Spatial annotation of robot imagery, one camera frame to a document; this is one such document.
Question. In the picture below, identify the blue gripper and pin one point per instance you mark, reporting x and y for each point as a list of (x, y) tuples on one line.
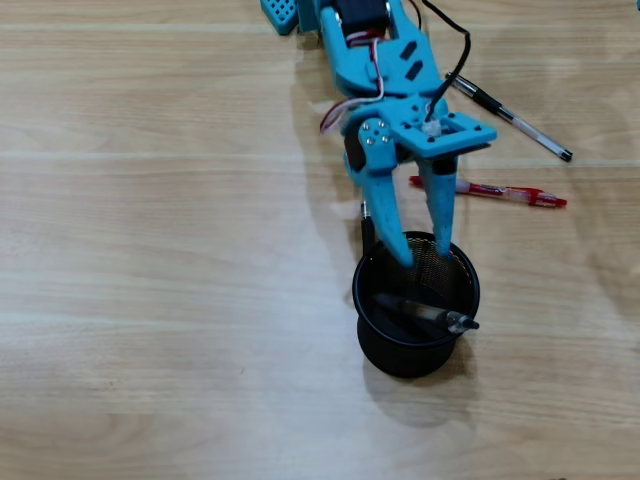
[(378, 156)]

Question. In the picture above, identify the clear pen with black grip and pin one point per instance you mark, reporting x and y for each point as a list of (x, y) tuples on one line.
[(366, 235)]

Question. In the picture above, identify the red retractable pen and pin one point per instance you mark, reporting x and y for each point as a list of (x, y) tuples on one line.
[(500, 191)]

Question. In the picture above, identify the clear pen with grey grip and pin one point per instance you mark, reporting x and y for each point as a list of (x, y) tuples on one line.
[(430, 314)]

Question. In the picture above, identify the clear stick pen black cap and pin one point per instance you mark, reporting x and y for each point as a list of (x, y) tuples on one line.
[(530, 131)]

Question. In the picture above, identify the blue perforated robot base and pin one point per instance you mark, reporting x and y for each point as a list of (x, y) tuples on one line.
[(280, 15)]

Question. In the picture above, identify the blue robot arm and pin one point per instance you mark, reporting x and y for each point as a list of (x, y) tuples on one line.
[(350, 60)]

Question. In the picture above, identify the black mesh pen holder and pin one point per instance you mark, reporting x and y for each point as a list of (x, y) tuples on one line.
[(415, 355)]

